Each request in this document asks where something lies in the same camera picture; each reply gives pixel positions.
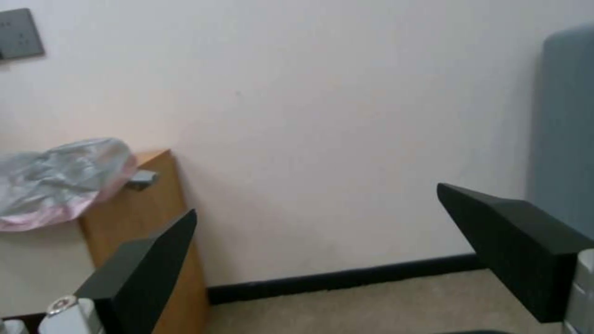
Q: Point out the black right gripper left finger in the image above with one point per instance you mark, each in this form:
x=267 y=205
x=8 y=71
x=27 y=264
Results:
x=139 y=268

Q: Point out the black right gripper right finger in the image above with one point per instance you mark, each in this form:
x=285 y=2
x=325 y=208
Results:
x=515 y=250

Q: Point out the translucent pink grey garbage bag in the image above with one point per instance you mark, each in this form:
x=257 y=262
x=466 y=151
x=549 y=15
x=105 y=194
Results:
x=60 y=181

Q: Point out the wooden table side panel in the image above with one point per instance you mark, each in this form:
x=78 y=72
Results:
x=144 y=208

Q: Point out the grey upholstered headboard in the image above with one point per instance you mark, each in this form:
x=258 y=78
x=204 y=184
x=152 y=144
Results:
x=564 y=121

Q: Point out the black skirting board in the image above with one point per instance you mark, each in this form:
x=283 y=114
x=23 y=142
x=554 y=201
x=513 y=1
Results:
x=343 y=276

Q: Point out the small grey metal bracket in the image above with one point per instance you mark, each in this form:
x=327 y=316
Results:
x=143 y=180

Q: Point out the grey wall socket plate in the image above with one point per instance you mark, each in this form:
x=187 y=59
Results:
x=19 y=33

